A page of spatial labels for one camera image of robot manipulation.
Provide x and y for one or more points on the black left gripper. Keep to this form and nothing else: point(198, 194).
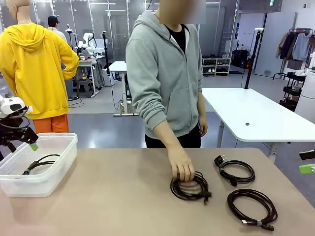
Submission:
point(11, 127)

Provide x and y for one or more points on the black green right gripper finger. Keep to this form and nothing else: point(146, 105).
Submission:
point(308, 155)
point(307, 169)

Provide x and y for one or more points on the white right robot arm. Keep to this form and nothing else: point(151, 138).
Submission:
point(307, 103)

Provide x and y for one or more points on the person's left forearm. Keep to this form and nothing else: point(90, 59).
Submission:
point(201, 105)

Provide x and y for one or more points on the person's right forearm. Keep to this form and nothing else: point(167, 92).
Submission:
point(166, 137)

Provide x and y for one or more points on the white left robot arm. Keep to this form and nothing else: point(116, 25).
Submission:
point(7, 105)

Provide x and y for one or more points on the person's left hand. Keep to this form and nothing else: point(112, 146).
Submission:
point(203, 126)

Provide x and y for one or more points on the person's right hand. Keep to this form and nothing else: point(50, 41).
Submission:
point(182, 164)

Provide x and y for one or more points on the orange shorts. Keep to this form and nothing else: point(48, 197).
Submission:
point(51, 124)

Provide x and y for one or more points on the clear plastic storage bin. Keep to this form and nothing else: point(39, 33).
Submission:
point(49, 182)

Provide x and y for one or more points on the large white table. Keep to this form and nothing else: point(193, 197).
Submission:
point(258, 113)

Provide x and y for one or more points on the black utility cart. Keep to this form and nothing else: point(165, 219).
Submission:
point(291, 89)

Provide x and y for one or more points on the yellow hoodie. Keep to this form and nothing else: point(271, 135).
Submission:
point(34, 68)

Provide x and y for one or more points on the grey step stool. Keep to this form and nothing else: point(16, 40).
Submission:
point(84, 88)

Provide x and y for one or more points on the background workbench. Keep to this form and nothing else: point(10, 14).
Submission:
point(86, 64)

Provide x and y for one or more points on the clothes rack with garments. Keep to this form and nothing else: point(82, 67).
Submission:
point(295, 46)

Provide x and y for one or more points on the tall black stand pole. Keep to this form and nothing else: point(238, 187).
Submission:
point(252, 59)

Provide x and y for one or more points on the black bags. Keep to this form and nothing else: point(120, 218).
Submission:
point(240, 59)

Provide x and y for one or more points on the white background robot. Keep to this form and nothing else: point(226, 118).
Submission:
point(87, 43)

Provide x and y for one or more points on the white standing desk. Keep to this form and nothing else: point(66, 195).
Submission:
point(119, 66)

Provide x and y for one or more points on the background person with dark cap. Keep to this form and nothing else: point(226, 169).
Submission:
point(53, 22)

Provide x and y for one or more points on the white shoe rack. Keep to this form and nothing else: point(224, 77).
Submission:
point(216, 66)

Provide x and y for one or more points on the beige mannequin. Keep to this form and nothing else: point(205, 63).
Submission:
point(19, 12)

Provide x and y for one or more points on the person in grey hoodie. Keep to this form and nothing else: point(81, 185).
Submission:
point(160, 73)

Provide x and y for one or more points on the black camera tripod stand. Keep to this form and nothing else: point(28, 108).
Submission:
point(106, 49)
point(73, 39)

